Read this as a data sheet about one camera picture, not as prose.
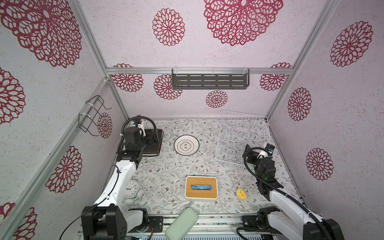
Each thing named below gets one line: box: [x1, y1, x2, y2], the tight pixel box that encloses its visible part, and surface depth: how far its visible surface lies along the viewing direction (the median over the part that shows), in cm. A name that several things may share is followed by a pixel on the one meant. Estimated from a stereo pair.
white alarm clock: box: [123, 179, 145, 206], surface depth 81 cm
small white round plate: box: [174, 134, 200, 156], surface depth 106 cm
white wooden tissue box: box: [184, 176, 218, 200], surface depth 83 cm
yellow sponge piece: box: [236, 188, 247, 200], surface depth 83 cm
